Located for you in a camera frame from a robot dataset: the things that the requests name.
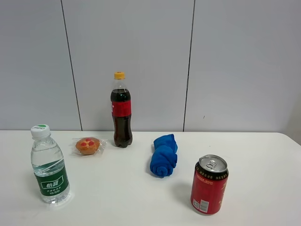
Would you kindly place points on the blue towel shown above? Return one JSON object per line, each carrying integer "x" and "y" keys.
{"x": 164, "y": 158}

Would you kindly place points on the cola bottle yellow cap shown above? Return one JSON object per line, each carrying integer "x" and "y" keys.
{"x": 121, "y": 112}

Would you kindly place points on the clear water bottle green label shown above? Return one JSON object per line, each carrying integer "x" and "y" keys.
{"x": 48, "y": 165}

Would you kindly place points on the red soda can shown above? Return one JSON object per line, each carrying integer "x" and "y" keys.
{"x": 209, "y": 183}

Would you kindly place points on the wrapped muffin with red topping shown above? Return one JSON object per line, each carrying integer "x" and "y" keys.
{"x": 88, "y": 146}

